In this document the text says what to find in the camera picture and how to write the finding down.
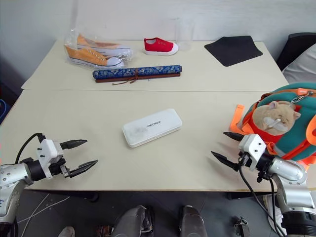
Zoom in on clear plastic cup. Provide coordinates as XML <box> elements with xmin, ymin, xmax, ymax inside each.
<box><xmin>174</xmin><ymin>19</ymin><xmax>195</xmax><ymax>52</ymax></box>

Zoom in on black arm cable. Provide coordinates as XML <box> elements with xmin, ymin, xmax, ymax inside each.
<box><xmin>238</xmin><ymin>167</ymin><xmax>287</xmax><ymax>237</ymax></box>
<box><xmin>14</xmin><ymin>133</ymin><xmax>42</xmax><ymax>164</ymax></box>

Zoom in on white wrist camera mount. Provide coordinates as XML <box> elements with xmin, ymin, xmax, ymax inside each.
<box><xmin>237</xmin><ymin>134</ymin><xmax>268</xmax><ymax>171</ymax></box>
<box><xmin>36</xmin><ymin>139</ymin><xmax>64</xmax><ymax>179</ymax></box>

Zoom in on white floor cable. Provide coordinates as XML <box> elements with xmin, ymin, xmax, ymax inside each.
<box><xmin>17</xmin><ymin>193</ymin><xmax>71</xmax><ymax>224</ymax></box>

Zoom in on blue patterned rolled scroll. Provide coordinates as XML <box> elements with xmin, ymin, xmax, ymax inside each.
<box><xmin>92</xmin><ymin>64</ymin><xmax>184</xmax><ymax>86</ymax></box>

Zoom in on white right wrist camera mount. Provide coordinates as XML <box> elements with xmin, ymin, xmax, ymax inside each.
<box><xmin>237</xmin><ymin>134</ymin><xmax>268</xmax><ymax>171</ymax></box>

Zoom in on red child's shoe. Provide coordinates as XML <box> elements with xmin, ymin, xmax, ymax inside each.
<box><xmin>143</xmin><ymin>37</ymin><xmax>179</xmax><ymax>56</ymax></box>

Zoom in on grey shoe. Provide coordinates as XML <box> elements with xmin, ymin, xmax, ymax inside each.
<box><xmin>57</xmin><ymin>225</ymin><xmax>76</xmax><ymax>237</ymax></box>

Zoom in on orange canvas sneaker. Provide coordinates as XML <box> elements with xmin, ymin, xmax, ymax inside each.
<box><xmin>64</xmin><ymin>44</ymin><xmax>124</xmax><ymax>69</ymax></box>
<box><xmin>77</xmin><ymin>34</ymin><xmax>133</xmax><ymax>57</ymax></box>

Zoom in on white rectangular case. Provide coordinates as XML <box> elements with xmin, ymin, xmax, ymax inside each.
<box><xmin>121</xmin><ymin>108</ymin><xmax>184</xmax><ymax>149</ymax></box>

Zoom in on green and orange backpack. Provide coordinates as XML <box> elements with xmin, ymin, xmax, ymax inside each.
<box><xmin>230</xmin><ymin>82</ymin><xmax>316</xmax><ymax>171</ymax></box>

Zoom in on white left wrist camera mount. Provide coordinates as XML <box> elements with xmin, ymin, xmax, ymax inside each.
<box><xmin>36</xmin><ymin>139</ymin><xmax>64</xmax><ymax>179</ymax></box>

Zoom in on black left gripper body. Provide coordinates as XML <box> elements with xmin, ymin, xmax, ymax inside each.
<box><xmin>49</xmin><ymin>157</ymin><xmax>73</xmax><ymax>178</ymax></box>

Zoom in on light grey cushion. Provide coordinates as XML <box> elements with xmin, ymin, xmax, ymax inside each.
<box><xmin>281</xmin><ymin>43</ymin><xmax>316</xmax><ymax>85</ymax></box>

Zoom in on black mouse pad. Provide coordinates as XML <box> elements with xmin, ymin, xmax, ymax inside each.
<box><xmin>203</xmin><ymin>35</ymin><xmax>263</xmax><ymax>68</ymax></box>

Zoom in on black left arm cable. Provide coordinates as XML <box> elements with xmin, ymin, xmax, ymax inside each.
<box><xmin>14</xmin><ymin>133</ymin><xmax>42</xmax><ymax>164</ymax></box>

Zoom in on tan hamster plush toy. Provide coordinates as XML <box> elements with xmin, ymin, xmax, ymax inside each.
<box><xmin>252</xmin><ymin>100</ymin><xmax>302</xmax><ymax>137</ymax></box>

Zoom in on orange sneakers in plastic bag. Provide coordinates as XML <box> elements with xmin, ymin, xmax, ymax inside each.
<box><xmin>63</xmin><ymin>28</ymin><xmax>135</xmax><ymax>70</ymax></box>

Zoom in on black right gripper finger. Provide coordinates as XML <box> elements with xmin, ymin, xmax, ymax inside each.
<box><xmin>210</xmin><ymin>151</ymin><xmax>240</xmax><ymax>172</ymax></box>
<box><xmin>223</xmin><ymin>131</ymin><xmax>245</xmax><ymax>142</ymax></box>

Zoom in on blue object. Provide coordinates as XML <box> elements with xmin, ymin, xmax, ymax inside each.
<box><xmin>0</xmin><ymin>98</ymin><xmax>11</xmax><ymax>125</ymax></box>

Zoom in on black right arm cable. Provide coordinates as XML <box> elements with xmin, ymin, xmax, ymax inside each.
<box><xmin>238</xmin><ymin>167</ymin><xmax>287</xmax><ymax>237</ymax></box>

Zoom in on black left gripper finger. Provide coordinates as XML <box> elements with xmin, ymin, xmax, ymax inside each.
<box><xmin>69</xmin><ymin>159</ymin><xmax>99</xmax><ymax>179</ymax></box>
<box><xmin>60</xmin><ymin>139</ymin><xmax>88</xmax><ymax>150</ymax></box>

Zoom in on black chair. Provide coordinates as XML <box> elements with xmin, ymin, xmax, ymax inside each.
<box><xmin>276</xmin><ymin>32</ymin><xmax>316</xmax><ymax>73</ymax></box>

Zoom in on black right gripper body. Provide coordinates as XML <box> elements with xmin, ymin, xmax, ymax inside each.
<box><xmin>237</xmin><ymin>152</ymin><xmax>253</xmax><ymax>171</ymax></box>

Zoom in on black metal bracket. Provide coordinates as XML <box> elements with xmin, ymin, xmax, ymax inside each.
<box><xmin>233</xmin><ymin>216</ymin><xmax>252</xmax><ymax>237</ymax></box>

